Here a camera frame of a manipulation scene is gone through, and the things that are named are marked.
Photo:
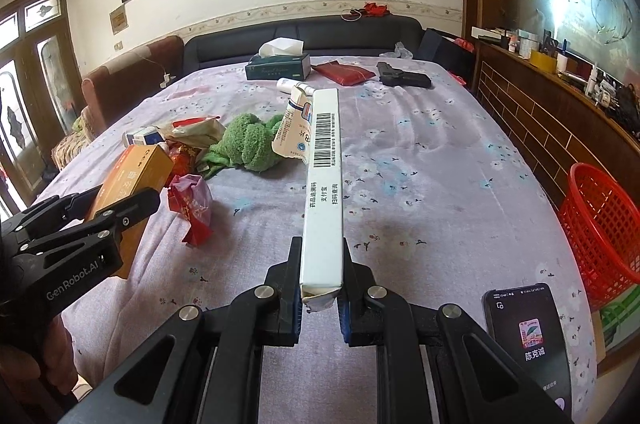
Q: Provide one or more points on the wooden brick-pattern cabinet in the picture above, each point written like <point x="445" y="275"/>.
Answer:
<point x="540" y="119"/>

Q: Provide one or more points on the red flat pouch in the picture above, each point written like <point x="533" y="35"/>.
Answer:
<point x="345" y="73"/>

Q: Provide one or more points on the white ointment tube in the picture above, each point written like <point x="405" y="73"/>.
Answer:
<point x="292" y="129"/>

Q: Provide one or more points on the person's left hand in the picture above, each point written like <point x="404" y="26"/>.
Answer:
<point x="52" y="354"/>

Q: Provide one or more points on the red ornament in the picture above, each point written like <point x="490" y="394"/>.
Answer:
<point x="376" y="9"/>

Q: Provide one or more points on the small wall plaque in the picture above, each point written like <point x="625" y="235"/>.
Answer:
<point x="118" y="16"/>

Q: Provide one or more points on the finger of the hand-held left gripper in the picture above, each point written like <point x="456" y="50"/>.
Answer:
<point x="60" y="209"/>
<point x="132" y="209"/>

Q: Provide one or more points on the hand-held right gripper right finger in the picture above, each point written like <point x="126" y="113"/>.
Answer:
<point x="352" y="304"/>

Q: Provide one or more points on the black paper bag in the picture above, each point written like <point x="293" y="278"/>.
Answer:
<point x="445" y="52"/>

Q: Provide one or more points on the black padded headboard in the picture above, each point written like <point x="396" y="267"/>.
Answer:
<point x="340" y="34"/>

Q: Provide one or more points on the black smartphone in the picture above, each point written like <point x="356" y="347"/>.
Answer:
<point x="530" y="339"/>

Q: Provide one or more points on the white plastic bottle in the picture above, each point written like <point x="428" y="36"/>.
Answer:
<point x="287" y="85"/>

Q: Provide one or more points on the white red wrapper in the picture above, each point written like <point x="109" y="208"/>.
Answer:
<point x="197" y="132"/>

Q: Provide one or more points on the wooden glass door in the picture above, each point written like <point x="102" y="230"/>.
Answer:
<point x="30" y="79"/>

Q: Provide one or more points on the shiny red plastic wrapper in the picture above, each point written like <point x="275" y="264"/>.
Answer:
<point x="192" y="204"/>

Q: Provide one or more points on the white and blue box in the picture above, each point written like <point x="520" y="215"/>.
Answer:
<point x="142" y="138"/>

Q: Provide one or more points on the red plastic basket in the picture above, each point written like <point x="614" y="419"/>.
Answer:
<point x="605" y="234"/>

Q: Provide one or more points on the long white barcode box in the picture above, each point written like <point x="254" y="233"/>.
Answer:
<point x="325" y="204"/>

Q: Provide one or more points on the green towel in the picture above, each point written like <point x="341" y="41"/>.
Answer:
<point x="245" y="144"/>

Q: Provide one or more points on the brown sofa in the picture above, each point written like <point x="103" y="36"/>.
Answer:
<point x="130" y="74"/>

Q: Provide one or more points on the green tissue box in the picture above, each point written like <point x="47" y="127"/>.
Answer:
<point x="277" y="68"/>

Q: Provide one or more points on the orange cardboard box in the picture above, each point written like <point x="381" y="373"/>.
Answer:
<point x="135" y="174"/>

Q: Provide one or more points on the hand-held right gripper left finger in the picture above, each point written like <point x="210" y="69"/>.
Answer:
<point x="285" y="284"/>

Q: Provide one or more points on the white cup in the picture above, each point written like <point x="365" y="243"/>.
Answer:
<point x="562" y="64"/>

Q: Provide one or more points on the clear plastic bag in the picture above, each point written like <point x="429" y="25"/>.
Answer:
<point x="400" y="51"/>

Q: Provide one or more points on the patterned seat cushion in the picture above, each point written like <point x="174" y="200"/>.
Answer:
<point x="70" y="149"/>

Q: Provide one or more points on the dark shelf clutter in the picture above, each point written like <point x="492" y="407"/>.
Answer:
<point x="620" y="102"/>

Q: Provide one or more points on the black toy pistol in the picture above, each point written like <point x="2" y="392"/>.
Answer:
<point x="402" y="77"/>

